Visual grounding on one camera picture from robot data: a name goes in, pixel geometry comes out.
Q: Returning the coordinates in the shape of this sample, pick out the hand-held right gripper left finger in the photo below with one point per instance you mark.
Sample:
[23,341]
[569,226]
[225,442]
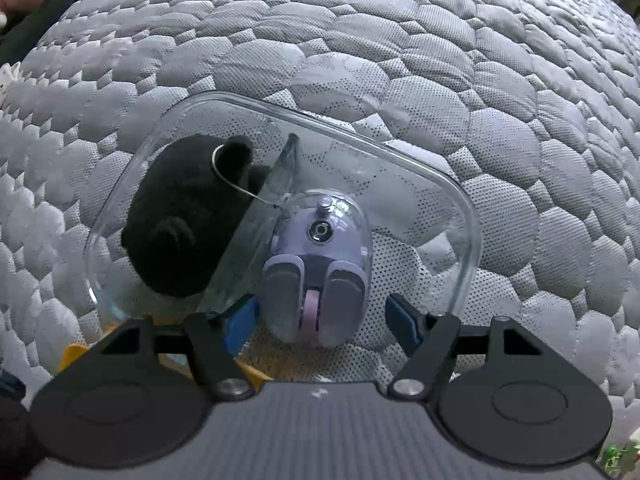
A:
[241,324]

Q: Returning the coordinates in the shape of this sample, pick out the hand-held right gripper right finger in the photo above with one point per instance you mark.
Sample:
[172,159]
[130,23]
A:
[400,318]

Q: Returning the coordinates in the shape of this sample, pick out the clear glass container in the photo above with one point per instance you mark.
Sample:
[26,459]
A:
[400,220]

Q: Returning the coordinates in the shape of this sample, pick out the purple computer mouse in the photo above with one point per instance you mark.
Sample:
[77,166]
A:
[320,260]

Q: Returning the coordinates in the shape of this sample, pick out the black plush toy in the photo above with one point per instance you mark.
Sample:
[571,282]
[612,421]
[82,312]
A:
[175,220]

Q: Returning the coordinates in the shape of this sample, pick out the yellow container lid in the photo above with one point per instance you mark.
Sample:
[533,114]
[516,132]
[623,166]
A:
[74,356]

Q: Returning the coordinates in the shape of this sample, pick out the green packet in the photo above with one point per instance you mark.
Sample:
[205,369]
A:
[620,460]

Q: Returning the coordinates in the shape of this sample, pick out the grey quilted bed cover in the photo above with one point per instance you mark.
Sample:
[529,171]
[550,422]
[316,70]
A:
[400,50]

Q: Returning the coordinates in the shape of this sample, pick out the white patterned cloth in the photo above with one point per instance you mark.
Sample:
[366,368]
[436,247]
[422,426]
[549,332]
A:
[7,79]

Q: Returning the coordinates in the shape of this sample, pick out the dark cloth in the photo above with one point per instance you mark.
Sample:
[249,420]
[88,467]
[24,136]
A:
[30,25]

